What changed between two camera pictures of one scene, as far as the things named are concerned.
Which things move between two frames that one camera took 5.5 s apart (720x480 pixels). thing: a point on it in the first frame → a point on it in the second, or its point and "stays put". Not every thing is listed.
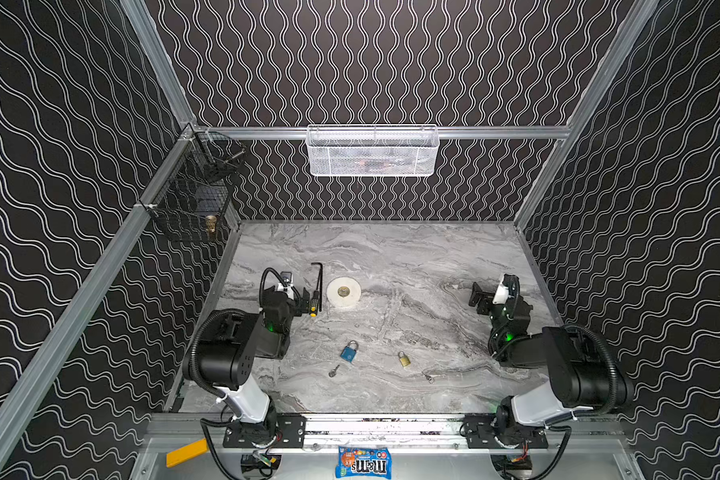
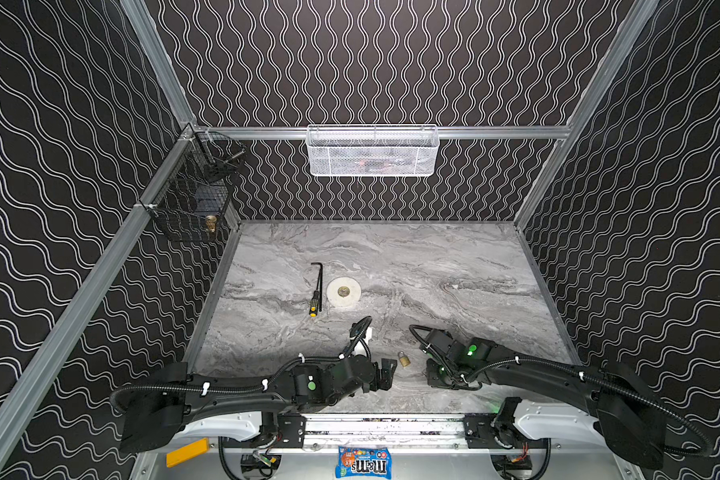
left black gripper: (304, 300) → (381, 374)
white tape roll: (344, 301) stays put
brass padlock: (403, 359) stays put
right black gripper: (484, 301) → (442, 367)
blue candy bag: (374, 463) stays put
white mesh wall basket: (372, 150) stays put
